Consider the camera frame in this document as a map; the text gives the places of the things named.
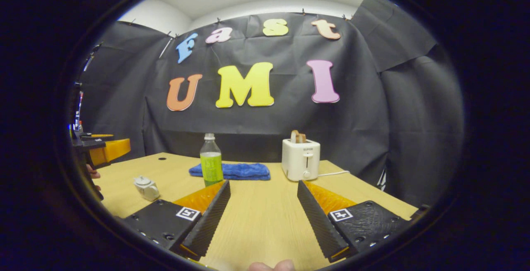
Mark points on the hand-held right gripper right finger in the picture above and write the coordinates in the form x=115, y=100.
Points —
x=318, y=221

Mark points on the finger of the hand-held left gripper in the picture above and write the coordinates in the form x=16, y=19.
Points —
x=93, y=137
x=93, y=149

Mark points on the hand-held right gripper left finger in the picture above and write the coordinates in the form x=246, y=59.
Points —
x=209, y=221

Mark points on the clear green-label water bottle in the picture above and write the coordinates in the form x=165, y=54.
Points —
x=211, y=167

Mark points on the white teacup lid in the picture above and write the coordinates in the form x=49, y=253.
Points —
x=143, y=181

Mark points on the white floral teacup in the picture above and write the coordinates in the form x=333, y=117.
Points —
x=150, y=193

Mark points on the red-capped clear bottle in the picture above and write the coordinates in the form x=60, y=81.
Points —
x=80, y=126

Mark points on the computer monitor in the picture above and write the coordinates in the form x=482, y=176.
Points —
x=79, y=109

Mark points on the black backdrop cloth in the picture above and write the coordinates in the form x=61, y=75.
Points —
x=124, y=109

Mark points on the blue towel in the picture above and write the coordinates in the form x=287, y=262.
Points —
x=244, y=171

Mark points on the white toaster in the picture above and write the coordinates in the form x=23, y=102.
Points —
x=300, y=161

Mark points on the brown toast slice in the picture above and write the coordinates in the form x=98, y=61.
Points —
x=302, y=137

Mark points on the light bread slice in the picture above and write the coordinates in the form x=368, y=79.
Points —
x=294, y=136

